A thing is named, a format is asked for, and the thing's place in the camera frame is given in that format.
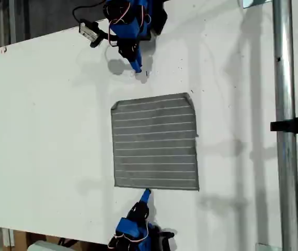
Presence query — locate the grey white-striped towel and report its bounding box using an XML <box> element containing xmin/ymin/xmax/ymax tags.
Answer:
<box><xmin>110</xmin><ymin>92</ymin><xmax>200</xmax><ymax>192</ymax></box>

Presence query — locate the white container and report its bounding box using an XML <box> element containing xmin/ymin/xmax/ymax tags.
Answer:
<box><xmin>27</xmin><ymin>240</ymin><xmax>74</xmax><ymax>251</ymax></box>

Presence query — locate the brown cardboard box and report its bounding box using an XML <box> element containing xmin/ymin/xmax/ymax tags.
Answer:
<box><xmin>12</xmin><ymin>230</ymin><xmax>108</xmax><ymax>251</ymax></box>

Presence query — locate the white table leg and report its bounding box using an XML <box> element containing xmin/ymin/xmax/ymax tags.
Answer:
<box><xmin>2</xmin><ymin>228</ymin><xmax>15</xmax><ymax>248</ymax></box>

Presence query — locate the black clamp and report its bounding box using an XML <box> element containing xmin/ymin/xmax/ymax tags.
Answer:
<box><xmin>270</xmin><ymin>111</ymin><xmax>298</xmax><ymax>139</ymax></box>

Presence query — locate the red white gripper wire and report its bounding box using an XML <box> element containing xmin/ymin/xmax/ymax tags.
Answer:
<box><xmin>108</xmin><ymin>221</ymin><xmax>150</xmax><ymax>249</ymax></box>
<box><xmin>108</xmin><ymin>10</ymin><xmax>132</xmax><ymax>48</ymax></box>

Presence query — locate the black camera stalk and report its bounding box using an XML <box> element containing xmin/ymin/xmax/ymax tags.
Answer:
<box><xmin>89</xmin><ymin>30</ymin><xmax>113</xmax><ymax>49</ymax></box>

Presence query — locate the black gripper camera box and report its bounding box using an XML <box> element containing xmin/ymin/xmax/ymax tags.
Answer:
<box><xmin>78</xmin><ymin>22</ymin><xmax>100</xmax><ymax>43</ymax></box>

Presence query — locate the black camera cable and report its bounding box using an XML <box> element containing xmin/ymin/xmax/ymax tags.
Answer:
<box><xmin>72</xmin><ymin>0</ymin><xmax>106</xmax><ymax>24</ymax></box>

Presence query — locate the steel post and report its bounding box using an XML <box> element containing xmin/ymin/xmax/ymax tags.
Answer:
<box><xmin>272</xmin><ymin>0</ymin><xmax>298</xmax><ymax>251</ymax></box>

